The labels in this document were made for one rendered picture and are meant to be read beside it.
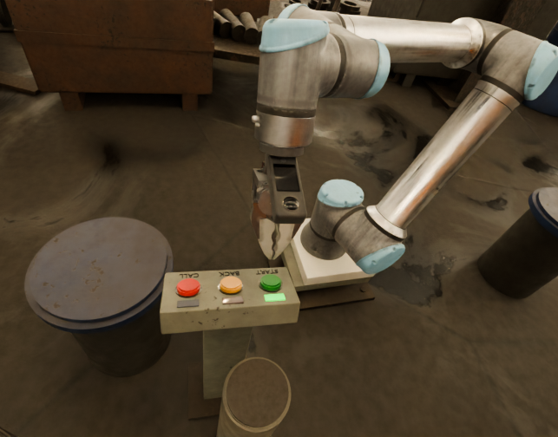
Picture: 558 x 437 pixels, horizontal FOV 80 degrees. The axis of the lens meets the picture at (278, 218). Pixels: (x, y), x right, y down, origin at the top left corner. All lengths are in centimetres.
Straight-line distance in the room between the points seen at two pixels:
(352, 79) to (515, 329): 140
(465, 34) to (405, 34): 22
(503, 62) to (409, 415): 106
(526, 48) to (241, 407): 97
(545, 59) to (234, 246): 114
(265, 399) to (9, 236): 127
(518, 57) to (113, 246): 107
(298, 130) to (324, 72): 8
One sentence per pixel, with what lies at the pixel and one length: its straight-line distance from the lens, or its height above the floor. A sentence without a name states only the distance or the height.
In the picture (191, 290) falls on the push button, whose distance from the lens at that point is 61.
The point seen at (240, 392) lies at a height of 52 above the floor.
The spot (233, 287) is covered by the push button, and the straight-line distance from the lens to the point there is 61.
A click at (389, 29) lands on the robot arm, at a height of 95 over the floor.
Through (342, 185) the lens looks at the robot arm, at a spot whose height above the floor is 43.
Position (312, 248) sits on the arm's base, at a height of 19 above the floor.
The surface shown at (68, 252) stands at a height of 43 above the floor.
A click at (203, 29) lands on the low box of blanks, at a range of 207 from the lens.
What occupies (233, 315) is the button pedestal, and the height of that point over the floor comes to 60.
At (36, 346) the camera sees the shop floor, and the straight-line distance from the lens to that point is 134.
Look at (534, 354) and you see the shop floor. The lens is 173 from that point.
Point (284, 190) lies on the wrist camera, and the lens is 48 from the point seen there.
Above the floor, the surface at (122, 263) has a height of 43.
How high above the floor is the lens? 114
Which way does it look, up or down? 46 degrees down
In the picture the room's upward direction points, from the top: 14 degrees clockwise
